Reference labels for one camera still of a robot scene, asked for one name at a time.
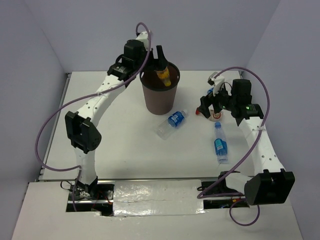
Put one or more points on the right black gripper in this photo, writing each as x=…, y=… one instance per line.
x=205, y=102

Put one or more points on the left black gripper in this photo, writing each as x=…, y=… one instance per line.
x=156, y=64

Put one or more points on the red cap plastic bottle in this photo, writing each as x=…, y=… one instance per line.
x=214, y=117

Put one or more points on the yellow cap plastic bottle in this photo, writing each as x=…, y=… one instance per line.
x=164, y=76

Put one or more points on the blue label bottle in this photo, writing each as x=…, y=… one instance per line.
x=171, y=124
x=210, y=90

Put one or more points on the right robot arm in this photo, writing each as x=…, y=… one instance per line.
x=259, y=175

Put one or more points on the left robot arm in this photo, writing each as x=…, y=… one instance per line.
x=81, y=126

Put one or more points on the brown plastic bin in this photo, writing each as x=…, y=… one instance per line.
x=159, y=99

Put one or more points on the blue cap bottle near right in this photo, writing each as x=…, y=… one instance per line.
x=220, y=144

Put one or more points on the silver foil tape sheet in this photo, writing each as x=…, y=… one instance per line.
x=157, y=198

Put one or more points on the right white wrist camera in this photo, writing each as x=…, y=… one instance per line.
x=216, y=81

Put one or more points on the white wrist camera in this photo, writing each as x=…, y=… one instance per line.
x=145, y=37
x=216, y=81

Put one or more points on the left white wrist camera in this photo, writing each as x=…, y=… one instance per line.
x=145, y=37

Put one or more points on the metal base rail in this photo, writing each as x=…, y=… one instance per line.
x=102, y=202

